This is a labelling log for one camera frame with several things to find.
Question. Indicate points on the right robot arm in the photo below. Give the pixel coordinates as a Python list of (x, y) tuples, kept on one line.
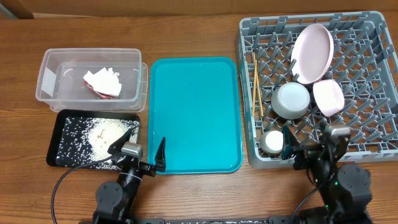
[(341, 194)]

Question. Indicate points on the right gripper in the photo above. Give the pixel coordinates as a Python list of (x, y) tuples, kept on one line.
[(302, 162)]

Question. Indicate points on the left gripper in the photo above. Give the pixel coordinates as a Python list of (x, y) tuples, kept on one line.
[(160, 162)]

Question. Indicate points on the black tray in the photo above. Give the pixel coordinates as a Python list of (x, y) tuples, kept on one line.
[(60, 121)]

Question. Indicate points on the grey dish rack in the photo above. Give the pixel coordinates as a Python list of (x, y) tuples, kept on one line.
[(364, 65)]

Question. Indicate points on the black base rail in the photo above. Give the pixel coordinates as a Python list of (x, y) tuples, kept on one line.
[(270, 220)]

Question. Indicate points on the grey metal bowl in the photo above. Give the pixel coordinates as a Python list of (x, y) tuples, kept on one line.
[(290, 101)]

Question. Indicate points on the white round plate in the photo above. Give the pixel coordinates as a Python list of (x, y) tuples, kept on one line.
[(313, 53)]

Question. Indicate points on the wooden chopstick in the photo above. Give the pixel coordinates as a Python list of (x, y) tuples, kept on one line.
[(254, 86), (259, 94)]

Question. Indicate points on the small white cup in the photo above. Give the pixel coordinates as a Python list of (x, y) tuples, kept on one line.
[(271, 142)]

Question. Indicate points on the pink bowl with rice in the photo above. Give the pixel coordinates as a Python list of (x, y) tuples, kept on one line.
[(329, 97)]

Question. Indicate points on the spilled rice pile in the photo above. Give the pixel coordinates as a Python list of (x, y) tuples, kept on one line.
[(86, 140)]

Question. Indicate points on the crumpled white paper waste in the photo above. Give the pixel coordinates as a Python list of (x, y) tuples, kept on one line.
[(104, 83)]

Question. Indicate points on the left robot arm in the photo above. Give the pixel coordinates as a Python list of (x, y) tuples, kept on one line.
[(115, 198)]

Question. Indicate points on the clear plastic bin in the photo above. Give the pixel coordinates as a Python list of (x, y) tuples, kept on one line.
[(62, 70)]

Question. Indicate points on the teal serving tray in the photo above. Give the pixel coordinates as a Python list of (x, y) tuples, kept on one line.
[(194, 105)]

